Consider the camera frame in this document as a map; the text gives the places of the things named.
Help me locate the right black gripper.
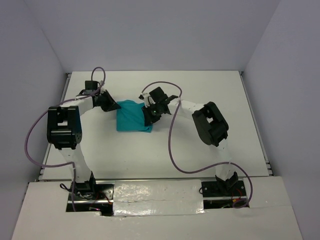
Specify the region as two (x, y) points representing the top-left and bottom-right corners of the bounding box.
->
(142, 103), (162, 127)

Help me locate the teal t shirt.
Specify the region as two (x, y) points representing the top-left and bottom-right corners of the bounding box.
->
(116, 100), (153, 133)

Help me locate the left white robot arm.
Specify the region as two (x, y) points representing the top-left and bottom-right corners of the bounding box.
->
(47, 80), (121, 199)

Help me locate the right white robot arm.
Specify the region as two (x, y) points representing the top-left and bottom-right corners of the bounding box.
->
(139, 87), (229, 175)

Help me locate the silver taped panel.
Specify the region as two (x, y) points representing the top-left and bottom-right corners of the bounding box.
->
(112, 179), (205, 217)

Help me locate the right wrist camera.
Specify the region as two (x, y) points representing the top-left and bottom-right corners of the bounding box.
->
(138, 93), (155, 107)

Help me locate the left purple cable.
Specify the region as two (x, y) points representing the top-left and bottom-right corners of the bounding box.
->
(24, 66), (106, 213)

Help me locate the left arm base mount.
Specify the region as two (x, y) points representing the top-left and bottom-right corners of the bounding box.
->
(59, 183), (115, 217)

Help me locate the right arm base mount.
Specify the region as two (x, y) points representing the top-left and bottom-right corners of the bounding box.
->
(198, 172), (249, 210)

